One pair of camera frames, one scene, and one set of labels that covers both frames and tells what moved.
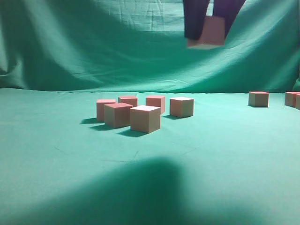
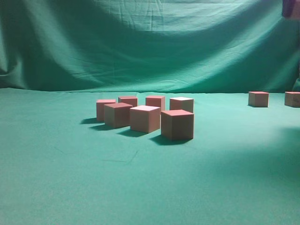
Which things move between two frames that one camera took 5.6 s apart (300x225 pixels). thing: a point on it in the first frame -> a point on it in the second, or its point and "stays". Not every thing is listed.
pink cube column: [297, 101] -> [291, 9]
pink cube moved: [117, 115] stays
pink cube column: [290, 98] stays
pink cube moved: [113, 114] -> [100, 108]
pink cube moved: [156, 101] stays
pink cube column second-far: [213, 34] -> [177, 124]
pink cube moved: [131, 100] stays
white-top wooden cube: [181, 107] stays
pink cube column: [145, 118] stays
